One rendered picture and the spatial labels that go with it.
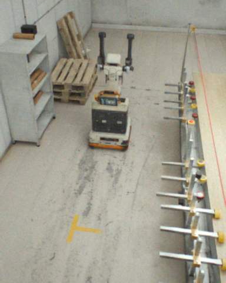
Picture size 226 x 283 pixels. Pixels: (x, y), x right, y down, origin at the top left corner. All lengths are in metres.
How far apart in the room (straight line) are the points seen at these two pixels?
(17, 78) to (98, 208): 2.12
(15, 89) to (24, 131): 0.73
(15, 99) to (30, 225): 1.86
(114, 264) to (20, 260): 1.02
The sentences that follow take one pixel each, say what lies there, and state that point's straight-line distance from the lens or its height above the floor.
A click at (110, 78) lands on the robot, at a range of 4.95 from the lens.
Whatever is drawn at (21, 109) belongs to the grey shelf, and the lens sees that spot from 5.06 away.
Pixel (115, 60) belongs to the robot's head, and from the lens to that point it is 4.91.
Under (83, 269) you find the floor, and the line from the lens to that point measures 3.78.
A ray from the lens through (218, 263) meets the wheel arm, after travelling 2.78.
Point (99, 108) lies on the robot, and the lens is 4.84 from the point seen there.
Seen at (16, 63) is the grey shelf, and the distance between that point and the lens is 4.73.
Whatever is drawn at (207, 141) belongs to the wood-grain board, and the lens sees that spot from 4.02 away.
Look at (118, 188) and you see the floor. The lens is 4.53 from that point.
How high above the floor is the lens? 3.17
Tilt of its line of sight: 35 degrees down
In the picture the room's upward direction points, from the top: 1 degrees clockwise
